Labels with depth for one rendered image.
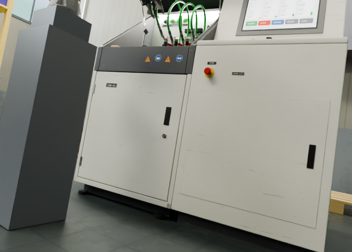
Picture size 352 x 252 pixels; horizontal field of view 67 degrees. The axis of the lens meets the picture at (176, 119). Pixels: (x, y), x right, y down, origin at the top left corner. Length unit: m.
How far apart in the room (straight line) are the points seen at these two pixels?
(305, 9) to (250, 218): 1.17
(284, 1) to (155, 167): 1.22
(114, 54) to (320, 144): 1.26
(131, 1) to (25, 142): 5.56
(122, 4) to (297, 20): 5.31
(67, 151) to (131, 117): 0.48
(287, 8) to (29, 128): 1.48
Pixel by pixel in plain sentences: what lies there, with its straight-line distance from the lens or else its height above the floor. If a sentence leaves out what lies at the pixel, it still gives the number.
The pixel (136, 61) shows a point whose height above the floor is 0.85.
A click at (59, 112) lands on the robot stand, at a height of 0.46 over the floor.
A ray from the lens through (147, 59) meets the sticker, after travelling 1.60.
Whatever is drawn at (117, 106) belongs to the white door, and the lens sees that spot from 1.65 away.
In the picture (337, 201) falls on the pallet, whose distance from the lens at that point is 2.88.
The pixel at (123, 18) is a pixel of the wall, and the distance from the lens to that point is 6.43.
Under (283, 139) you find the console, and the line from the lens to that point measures 1.27.
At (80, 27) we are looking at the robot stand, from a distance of 1.32.
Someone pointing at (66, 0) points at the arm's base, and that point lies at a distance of 1.35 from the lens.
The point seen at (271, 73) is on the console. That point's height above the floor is 0.81.
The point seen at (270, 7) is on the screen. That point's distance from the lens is 1.81.
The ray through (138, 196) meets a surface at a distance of 1.53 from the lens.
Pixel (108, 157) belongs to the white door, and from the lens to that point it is 1.65.
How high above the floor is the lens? 0.43
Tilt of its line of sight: 4 degrees up
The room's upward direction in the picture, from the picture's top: 9 degrees clockwise
